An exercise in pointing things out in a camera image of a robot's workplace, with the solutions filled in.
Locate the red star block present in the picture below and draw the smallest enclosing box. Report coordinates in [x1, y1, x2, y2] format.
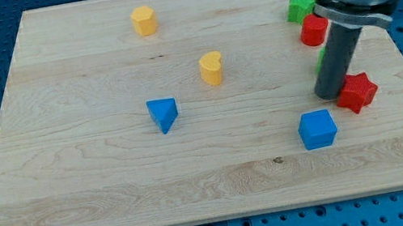
[337, 73, 379, 114]

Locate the yellow heart block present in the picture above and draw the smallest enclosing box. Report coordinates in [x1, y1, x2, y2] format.
[199, 50, 223, 86]

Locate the wooden board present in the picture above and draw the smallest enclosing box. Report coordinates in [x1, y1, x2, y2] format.
[0, 0, 403, 226]

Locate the yellow hexagon block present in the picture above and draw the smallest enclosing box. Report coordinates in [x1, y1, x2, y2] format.
[130, 6, 158, 36]

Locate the blue cube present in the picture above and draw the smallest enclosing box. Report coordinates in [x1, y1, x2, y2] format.
[298, 109, 338, 150]

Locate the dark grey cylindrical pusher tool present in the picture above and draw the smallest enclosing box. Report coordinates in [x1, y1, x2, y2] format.
[314, 23, 362, 100]

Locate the red cylinder block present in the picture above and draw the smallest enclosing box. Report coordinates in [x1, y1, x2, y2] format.
[300, 14, 329, 47]

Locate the green star block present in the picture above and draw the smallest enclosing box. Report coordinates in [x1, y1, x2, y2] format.
[287, 0, 315, 25]

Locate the blue triangle block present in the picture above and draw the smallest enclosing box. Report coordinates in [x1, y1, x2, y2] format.
[146, 98, 178, 134]

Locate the green block behind tool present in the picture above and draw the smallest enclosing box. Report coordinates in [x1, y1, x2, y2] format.
[315, 48, 326, 74]

